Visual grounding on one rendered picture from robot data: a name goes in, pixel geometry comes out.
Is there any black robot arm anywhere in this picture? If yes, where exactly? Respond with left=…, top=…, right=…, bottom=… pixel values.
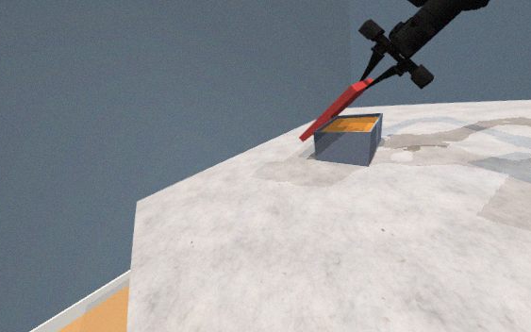
left=389, top=0, right=490, bottom=40

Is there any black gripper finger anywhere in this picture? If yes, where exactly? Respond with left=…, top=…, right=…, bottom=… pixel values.
left=365, top=65, right=403, bottom=89
left=359, top=47, right=385, bottom=81

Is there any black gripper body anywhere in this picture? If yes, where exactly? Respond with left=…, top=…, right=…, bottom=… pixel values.
left=359, top=8, right=443, bottom=89

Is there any red square slab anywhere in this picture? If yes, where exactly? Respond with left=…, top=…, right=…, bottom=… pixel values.
left=299, top=78, right=373, bottom=141

